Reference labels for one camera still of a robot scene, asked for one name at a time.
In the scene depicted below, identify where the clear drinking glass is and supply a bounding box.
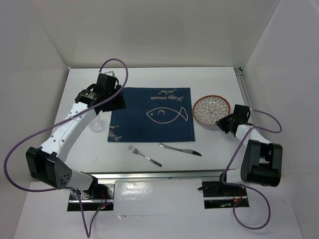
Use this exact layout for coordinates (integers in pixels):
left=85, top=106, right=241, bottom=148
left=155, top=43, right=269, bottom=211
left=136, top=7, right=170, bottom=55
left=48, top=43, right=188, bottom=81
left=89, top=115, right=103, bottom=132

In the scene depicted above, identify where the aluminium side rail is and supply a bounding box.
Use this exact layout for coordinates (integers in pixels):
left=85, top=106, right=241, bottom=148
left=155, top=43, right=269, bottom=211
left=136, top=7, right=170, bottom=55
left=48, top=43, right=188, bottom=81
left=234, top=66, right=275, bottom=176

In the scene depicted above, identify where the aluminium front rail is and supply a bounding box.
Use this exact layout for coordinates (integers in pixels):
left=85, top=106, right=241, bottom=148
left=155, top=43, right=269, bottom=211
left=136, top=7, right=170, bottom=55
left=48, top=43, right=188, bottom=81
left=89, top=170, right=224, bottom=180

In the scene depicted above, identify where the patterned ceramic plate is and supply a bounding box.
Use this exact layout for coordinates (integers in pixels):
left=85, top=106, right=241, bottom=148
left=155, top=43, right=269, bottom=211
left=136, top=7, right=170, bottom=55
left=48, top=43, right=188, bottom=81
left=192, top=95, right=231, bottom=125

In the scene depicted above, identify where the silver fork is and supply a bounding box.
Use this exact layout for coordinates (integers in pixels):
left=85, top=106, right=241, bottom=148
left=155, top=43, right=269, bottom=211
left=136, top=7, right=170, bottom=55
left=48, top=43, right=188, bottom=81
left=128, top=145, right=162, bottom=167

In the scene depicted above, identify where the silver table knife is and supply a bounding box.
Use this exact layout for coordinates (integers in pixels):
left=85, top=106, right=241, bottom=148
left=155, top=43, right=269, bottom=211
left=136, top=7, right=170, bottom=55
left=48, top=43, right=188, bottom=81
left=159, top=143, right=202, bottom=156

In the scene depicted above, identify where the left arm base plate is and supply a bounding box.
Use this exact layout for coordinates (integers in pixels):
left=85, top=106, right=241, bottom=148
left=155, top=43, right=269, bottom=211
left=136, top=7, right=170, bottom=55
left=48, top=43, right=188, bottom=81
left=67, top=181, right=115, bottom=212

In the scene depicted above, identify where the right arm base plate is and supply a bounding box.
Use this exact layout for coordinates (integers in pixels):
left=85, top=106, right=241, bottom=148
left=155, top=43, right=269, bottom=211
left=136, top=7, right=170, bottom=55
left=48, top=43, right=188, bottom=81
left=197, top=181, right=249, bottom=209

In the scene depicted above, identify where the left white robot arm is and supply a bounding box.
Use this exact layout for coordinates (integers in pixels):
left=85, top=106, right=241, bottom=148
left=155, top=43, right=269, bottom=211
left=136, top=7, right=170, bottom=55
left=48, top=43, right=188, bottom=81
left=26, top=73, right=125, bottom=199

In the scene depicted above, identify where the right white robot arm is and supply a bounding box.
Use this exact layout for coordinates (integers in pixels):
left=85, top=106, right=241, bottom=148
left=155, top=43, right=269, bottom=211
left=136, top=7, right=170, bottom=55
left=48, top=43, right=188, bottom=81
left=216, top=105, right=283, bottom=195

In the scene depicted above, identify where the navy blue fish placemat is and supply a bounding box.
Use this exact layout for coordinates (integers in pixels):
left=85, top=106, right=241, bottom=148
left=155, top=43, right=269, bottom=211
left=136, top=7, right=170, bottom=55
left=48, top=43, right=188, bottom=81
left=108, top=87, right=195, bottom=142

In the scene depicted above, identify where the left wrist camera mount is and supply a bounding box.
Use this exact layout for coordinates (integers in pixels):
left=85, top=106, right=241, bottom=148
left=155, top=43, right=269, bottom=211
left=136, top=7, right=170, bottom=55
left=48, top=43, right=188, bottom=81
left=104, top=71, right=115, bottom=77

